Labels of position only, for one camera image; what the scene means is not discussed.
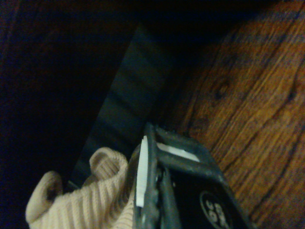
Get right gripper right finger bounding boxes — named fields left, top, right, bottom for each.
left=154, top=125, right=230, bottom=189

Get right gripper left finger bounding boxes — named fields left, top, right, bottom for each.
left=132, top=122, right=163, bottom=229

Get beige shoe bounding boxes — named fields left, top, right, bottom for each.
left=25, top=147, right=143, bottom=229

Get brown shoe rack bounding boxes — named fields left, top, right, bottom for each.
left=0, top=0, right=305, bottom=229

